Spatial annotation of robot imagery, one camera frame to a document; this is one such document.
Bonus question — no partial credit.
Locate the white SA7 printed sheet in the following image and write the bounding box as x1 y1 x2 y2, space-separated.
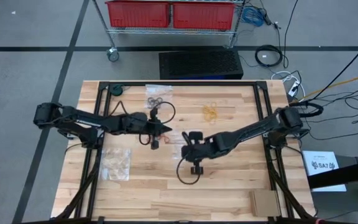
301 150 347 192

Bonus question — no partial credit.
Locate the red plastic bin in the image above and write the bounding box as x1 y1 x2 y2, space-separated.
105 0 171 28
172 1 236 31

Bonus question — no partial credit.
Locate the black right camera cable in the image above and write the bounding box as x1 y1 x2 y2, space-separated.
175 154 202 185

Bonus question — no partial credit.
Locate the yellow floor cable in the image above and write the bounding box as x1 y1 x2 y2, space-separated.
290 71 358 104

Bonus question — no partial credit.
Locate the black perforated computer case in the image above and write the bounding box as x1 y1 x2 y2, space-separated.
158 49 244 80

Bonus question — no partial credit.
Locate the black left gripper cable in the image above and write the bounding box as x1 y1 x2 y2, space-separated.
138 133 152 147

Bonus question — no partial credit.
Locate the thick black base cable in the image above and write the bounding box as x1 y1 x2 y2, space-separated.
290 101 324 118

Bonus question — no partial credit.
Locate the thin black floor cable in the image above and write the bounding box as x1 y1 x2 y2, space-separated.
283 0 300 69

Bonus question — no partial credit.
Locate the blue cable coil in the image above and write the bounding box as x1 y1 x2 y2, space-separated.
240 5 266 27

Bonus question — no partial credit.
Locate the black camera cable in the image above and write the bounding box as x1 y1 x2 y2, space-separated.
175 154 202 185
158 101 177 126

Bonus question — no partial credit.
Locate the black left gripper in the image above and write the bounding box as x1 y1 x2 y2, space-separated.
147 107 173 151

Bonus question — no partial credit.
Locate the black cable coil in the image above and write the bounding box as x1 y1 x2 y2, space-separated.
254 44 284 68

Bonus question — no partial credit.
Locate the black aluminium table frame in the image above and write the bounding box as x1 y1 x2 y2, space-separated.
50 80 316 224

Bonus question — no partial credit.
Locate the chrome wire shelf rack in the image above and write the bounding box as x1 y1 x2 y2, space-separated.
91 0 247 63

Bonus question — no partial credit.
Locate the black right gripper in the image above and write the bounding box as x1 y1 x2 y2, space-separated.
181 131 222 175

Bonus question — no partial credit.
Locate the black left camera cable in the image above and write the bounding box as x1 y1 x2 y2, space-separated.
158 101 177 126

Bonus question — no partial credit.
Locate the green round object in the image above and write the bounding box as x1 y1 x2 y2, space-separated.
109 83 124 97

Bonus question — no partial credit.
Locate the black metal beam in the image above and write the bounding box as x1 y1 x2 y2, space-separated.
308 157 358 190

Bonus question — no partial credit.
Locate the white power strip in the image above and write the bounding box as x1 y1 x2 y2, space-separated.
287 80 301 97

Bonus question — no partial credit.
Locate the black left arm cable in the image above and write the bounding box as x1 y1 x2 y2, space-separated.
108 100 130 118

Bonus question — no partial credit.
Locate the grey caster wheel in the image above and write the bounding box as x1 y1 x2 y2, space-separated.
106 46 120 63

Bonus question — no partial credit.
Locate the brown cardboard piece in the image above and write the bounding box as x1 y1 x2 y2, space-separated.
249 189 282 218

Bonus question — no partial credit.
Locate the grey side table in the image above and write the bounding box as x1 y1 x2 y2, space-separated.
309 154 358 224

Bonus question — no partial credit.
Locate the black hanging cable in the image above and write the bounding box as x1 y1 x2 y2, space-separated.
311 40 358 102

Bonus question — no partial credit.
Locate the white floor cable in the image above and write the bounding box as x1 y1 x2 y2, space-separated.
270 70 306 100

